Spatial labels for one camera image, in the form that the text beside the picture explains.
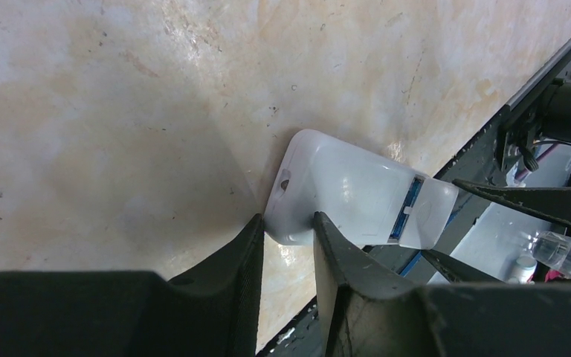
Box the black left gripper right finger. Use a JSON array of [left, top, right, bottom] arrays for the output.
[[312, 212, 571, 356]]

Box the clear plastic bottle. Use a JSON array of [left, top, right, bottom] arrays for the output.
[[530, 231, 571, 279]]

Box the white battery cover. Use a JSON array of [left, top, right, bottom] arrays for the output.
[[399, 178, 459, 250]]

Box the white remote control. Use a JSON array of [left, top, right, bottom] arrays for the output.
[[264, 129, 427, 245]]

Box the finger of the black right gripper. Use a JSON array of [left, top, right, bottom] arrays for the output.
[[421, 250, 501, 283], [453, 179, 571, 226]]

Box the blue AA battery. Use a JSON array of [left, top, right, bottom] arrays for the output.
[[389, 176, 425, 241]]

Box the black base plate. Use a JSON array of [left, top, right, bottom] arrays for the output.
[[256, 46, 571, 357]]

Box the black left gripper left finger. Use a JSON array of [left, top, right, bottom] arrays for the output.
[[0, 215, 264, 356]]

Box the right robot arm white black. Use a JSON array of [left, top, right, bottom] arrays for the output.
[[453, 83, 571, 284]]

